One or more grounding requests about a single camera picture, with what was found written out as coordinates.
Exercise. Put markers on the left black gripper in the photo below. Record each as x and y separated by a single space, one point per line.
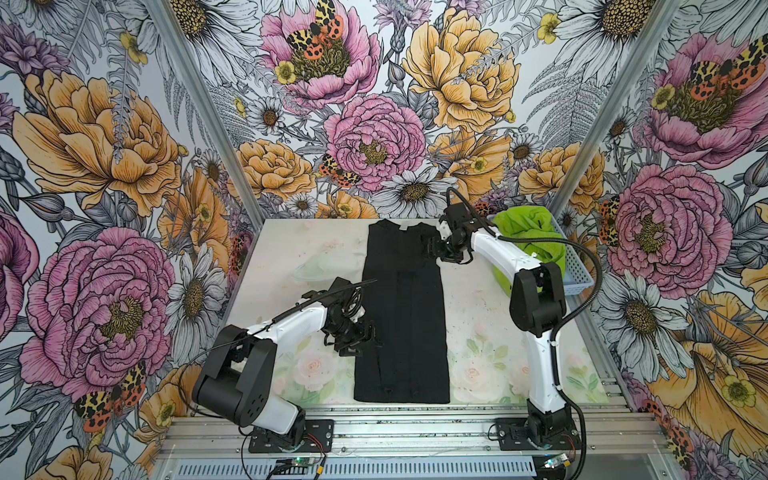
364 336

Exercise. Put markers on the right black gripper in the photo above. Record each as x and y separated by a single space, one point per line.
435 247

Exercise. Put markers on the black garment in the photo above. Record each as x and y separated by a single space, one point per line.
407 362

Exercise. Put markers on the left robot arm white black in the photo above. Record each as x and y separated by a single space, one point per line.
236 379

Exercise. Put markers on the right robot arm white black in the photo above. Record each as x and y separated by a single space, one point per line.
537 308

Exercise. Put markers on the lime green towel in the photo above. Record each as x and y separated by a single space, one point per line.
533 222

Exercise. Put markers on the light blue plastic basket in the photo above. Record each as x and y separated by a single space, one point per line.
577 279

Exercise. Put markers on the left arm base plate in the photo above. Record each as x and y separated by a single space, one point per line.
309 436

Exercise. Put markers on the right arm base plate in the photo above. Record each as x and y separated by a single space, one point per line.
514 434

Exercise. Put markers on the white vented cable duct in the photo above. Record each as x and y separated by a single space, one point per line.
480 467

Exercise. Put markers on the right aluminium corner post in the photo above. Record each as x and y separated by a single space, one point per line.
651 34

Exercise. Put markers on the aluminium corner post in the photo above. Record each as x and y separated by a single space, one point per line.
651 34
172 36

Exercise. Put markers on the aluminium rail frame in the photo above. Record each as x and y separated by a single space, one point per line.
419 431

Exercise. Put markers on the left aluminium corner post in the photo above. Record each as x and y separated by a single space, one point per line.
172 36

